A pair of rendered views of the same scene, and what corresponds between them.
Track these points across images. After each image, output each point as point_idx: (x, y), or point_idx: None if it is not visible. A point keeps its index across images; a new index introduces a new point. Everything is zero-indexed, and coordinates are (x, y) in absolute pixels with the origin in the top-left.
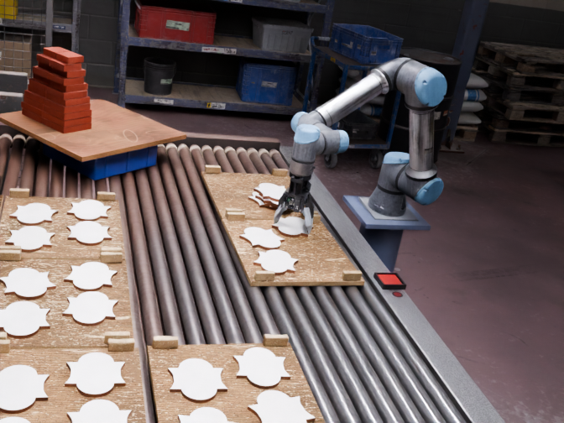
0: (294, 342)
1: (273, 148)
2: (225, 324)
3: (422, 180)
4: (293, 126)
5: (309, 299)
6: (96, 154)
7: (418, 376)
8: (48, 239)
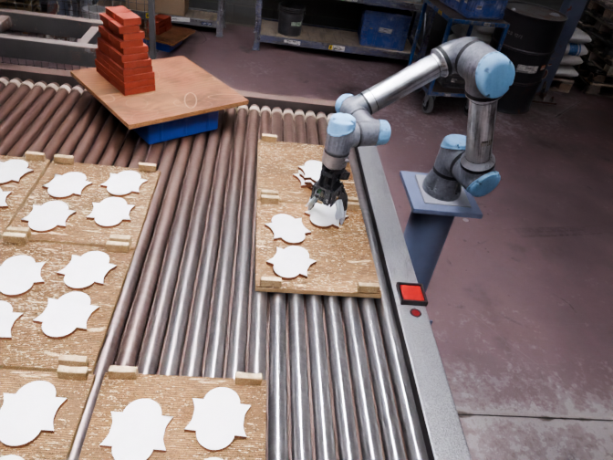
0: (275, 375)
1: None
2: (209, 341)
3: (476, 173)
4: (337, 109)
5: (313, 313)
6: (146, 121)
7: (405, 437)
8: (65, 218)
